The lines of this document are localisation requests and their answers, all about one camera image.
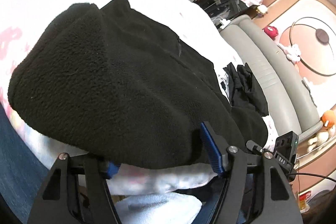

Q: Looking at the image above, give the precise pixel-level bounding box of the orange plush toy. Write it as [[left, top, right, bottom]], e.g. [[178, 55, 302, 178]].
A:
[[322, 110, 336, 130]]

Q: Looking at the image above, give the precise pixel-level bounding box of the red plush toy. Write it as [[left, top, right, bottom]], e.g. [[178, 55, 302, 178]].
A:
[[263, 26, 279, 41]]

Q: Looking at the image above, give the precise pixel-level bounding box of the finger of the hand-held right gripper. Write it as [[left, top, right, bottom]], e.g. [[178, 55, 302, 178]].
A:
[[246, 140, 264, 155]]

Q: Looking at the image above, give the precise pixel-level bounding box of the white yellow plush toy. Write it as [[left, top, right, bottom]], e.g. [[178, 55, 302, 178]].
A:
[[256, 4, 269, 16]]

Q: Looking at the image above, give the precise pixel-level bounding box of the black clothes pile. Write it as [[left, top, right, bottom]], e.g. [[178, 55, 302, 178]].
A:
[[223, 63, 269, 117]]

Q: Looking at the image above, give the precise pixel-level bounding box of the grey padded headboard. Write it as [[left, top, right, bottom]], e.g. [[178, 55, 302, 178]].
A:
[[220, 14, 323, 140]]

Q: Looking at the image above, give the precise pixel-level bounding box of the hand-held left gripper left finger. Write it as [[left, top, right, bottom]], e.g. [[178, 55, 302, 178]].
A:
[[28, 153, 121, 224]]

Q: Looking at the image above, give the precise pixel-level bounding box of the black cable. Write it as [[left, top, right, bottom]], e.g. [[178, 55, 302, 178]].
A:
[[287, 173, 336, 184]]

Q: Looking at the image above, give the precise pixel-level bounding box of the ring wall lamp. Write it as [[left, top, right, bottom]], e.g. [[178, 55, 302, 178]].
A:
[[289, 17, 336, 77]]

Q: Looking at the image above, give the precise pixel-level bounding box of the black fleece jacket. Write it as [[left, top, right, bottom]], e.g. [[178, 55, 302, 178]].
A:
[[8, 0, 269, 170]]

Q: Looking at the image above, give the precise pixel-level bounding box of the person's jeans leg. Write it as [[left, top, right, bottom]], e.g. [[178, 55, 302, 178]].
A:
[[0, 106, 53, 224]]

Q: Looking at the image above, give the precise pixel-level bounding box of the pink plush toy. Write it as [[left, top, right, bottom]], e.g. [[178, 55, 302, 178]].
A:
[[278, 43, 301, 64]]

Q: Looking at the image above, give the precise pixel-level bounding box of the light blue towel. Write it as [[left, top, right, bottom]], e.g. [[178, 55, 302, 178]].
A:
[[115, 193, 202, 224]]

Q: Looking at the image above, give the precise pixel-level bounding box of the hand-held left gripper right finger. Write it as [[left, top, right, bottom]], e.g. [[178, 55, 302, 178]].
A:
[[201, 122, 303, 224]]

